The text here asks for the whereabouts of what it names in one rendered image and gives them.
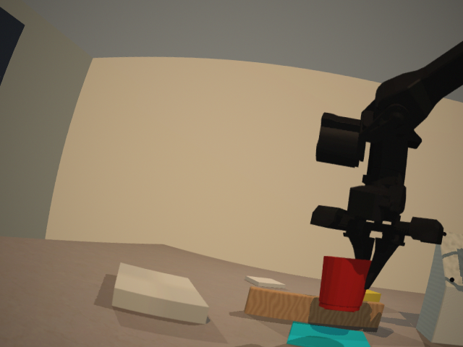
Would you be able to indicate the beige flat square pad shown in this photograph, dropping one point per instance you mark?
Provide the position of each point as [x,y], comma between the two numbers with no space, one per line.
[265,282]

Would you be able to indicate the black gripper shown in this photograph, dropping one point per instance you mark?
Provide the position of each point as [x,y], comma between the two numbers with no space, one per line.
[358,229]

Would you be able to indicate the brown wooden beam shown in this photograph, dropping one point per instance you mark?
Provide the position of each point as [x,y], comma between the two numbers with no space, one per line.
[305,308]

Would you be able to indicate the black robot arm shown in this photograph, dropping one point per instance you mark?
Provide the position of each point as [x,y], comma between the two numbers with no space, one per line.
[388,124]

